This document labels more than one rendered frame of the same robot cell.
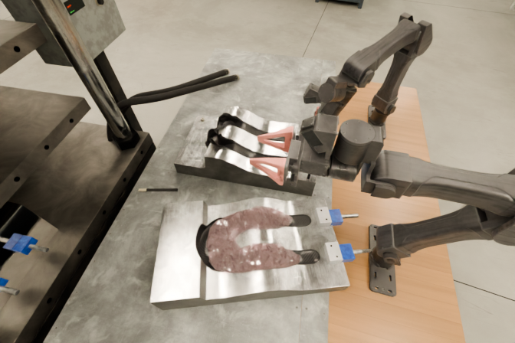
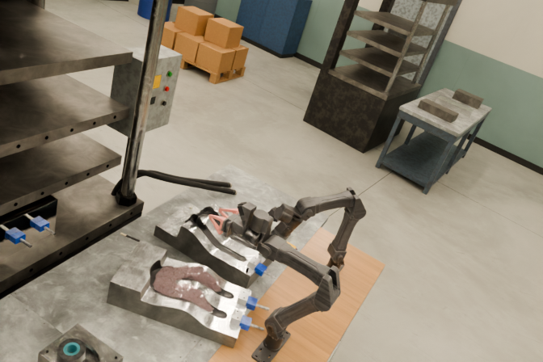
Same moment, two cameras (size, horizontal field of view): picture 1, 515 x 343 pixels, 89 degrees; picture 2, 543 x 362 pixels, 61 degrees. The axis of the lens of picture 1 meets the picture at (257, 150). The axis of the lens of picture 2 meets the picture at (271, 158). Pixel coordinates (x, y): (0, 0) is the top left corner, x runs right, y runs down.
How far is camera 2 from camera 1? 124 cm
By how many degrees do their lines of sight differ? 25
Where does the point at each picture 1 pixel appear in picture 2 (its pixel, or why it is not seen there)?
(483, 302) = not seen: outside the picture
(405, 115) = (359, 277)
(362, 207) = not seen: hidden behind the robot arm
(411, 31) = (346, 198)
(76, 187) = (76, 213)
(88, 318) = (58, 285)
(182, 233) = (145, 259)
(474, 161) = not seen: outside the picture
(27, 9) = (123, 95)
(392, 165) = (275, 241)
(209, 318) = (134, 320)
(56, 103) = (103, 152)
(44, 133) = (91, 166)
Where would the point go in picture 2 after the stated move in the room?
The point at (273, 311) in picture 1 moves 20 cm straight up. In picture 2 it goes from (178, 335) to (189, 296)
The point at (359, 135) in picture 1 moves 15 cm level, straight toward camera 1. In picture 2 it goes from (260, 215) to (228, 226)
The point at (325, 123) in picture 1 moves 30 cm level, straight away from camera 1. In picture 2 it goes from (249, 205) to (293, 183)
